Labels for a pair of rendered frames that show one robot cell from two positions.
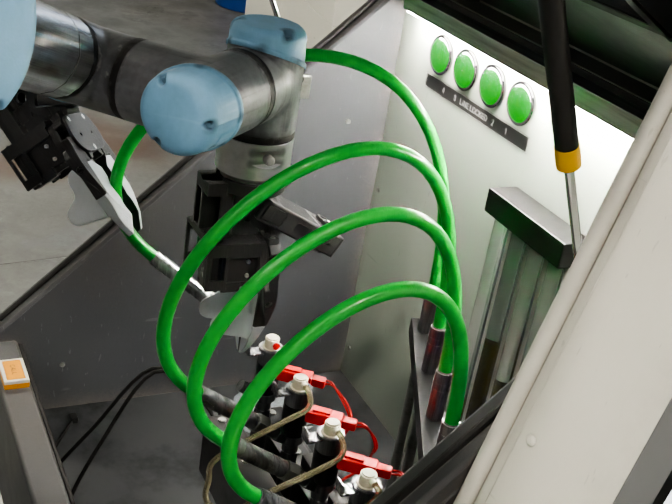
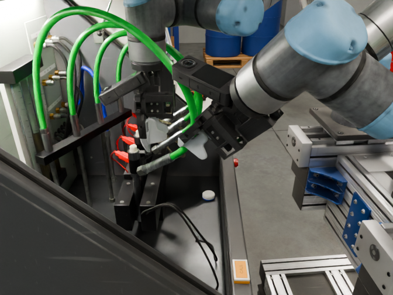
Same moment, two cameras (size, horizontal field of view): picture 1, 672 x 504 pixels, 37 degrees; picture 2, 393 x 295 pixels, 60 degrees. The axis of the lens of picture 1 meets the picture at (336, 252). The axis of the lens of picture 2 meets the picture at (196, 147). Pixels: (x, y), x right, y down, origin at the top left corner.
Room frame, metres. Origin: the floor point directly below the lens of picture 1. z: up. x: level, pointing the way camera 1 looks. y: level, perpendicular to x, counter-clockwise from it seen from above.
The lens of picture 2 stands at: (1.50, 0.54, 1.50)
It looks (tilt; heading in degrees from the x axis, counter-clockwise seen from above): 29 degrees down; 211
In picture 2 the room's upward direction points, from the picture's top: straight up
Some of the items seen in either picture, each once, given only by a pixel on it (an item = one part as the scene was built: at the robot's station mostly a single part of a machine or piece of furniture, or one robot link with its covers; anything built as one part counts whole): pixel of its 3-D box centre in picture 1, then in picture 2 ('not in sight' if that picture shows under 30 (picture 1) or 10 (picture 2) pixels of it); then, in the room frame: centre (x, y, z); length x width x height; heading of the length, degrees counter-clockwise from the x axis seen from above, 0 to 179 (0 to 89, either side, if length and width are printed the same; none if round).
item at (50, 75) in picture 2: not in sight; (53, 76); (0.89, -0.29, 1.21); 0.13 x 0.03 x 0.31; 29
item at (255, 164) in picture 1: (254, 154); (147, 50); (0.94, 0.10, 1.34); 0.08 x 0.08 x 0.05
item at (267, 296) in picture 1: (260, 286); not in sight; (0.93, 0.07, 1.19); 0.05 x 0.02 x 0.09; 29
